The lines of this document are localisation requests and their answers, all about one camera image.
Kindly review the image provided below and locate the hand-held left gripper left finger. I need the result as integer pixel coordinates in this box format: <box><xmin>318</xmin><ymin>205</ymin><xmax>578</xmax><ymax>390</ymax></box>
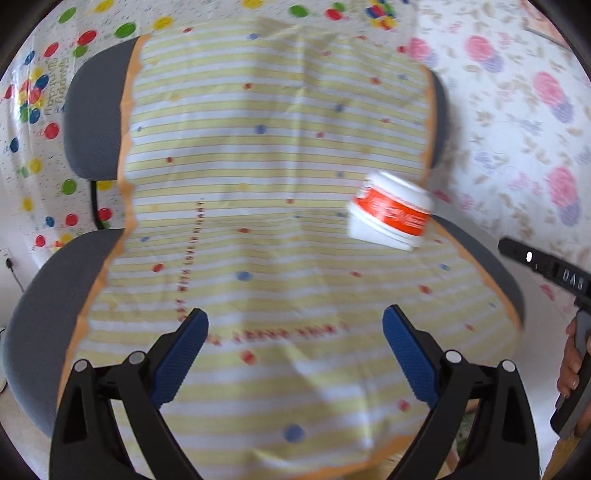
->
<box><xmin>48</xmin><ymin>308</ymin><xmax>211</xmax><ymax>480</ymax></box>

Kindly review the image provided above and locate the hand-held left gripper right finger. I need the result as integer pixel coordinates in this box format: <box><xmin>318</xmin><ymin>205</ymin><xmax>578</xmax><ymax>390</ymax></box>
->
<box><xmin>382</xmin><ymin>304</ymin><xmax>541</xmax><ymax>480</ymax></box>

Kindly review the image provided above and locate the white cup with orange label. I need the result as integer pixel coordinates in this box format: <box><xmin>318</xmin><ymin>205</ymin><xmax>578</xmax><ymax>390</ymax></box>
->
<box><xmin>347</xmin><ymin>170</ymin><xmax>434</xmax><ymax>251</ymax></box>

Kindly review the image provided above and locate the person's right hand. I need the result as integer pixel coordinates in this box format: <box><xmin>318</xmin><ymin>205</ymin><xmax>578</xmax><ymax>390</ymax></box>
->
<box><xmin>556</xmin><ymin>318</ymin><xmax>583</xmax><ymax>398</ymax></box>

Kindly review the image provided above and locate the grey office chair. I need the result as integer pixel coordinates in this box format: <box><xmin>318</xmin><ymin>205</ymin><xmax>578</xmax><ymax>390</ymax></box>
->
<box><xmin>2</xmin><ymin>37</ymin><xmax>527</xmax><ymax>439</ymax></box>

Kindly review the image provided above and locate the yellow striped cloth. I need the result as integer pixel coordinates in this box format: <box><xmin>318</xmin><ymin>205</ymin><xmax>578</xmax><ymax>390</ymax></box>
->
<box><xmin>58</xmin><ymin>17</ymin><xmax>522</xmax><ymax>474</ymax></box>

